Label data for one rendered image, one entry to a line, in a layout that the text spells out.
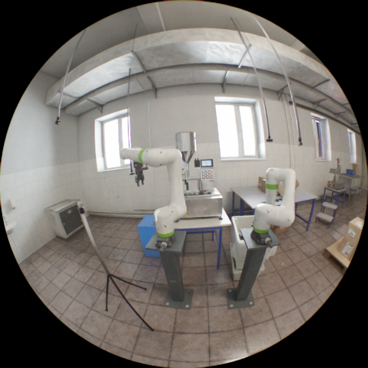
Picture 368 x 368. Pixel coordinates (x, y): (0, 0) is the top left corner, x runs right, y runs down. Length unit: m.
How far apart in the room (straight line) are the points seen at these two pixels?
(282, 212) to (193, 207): 1.01
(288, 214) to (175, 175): 0.80
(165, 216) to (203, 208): 0.77
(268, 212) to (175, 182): 0.66
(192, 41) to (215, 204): 2.56
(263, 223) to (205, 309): 1.12
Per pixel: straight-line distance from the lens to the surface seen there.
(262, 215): 0.90
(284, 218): 0.89
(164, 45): 2.62
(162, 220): 0.87
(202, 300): 1.69
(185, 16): 3.42
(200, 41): 2.61
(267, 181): 1.20
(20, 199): 3.70
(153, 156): 0.79
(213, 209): 1.57
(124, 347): 1.64
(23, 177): 3.74
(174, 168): 0.91
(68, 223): 3.55
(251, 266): 1.18
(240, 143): 3.72
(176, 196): 0.95
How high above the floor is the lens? 1.50
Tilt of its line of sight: 11 degrees down
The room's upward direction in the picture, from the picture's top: 5 degrees counter-clockwise
